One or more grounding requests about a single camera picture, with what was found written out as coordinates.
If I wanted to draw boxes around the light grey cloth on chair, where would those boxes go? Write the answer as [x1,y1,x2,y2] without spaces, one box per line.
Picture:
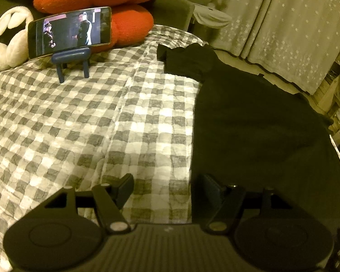
[193,4,231,29]

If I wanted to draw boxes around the lower red flower cushion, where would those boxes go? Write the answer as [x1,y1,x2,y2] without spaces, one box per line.
[91,4,154,53]

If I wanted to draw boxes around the white fluffy earmuffs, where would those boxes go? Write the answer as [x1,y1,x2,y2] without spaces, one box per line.
[0,5,35,71]

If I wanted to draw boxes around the dark blue phone stand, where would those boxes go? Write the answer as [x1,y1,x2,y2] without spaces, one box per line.
[51,47,91,84]

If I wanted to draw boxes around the wooden storage shelf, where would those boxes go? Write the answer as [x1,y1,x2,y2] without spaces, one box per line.
[313,53,340,152]

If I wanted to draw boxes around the smartphone showing video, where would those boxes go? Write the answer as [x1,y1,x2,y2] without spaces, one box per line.
[27,7,112,59]

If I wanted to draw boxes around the grey star pattern curtain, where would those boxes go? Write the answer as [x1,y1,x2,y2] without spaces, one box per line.
[207,0,340,94]

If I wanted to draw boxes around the black garment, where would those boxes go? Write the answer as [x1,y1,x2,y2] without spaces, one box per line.
[157,43,340,230]

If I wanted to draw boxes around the grey white checkered quilt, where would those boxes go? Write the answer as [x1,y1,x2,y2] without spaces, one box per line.
[0,26,199,271]

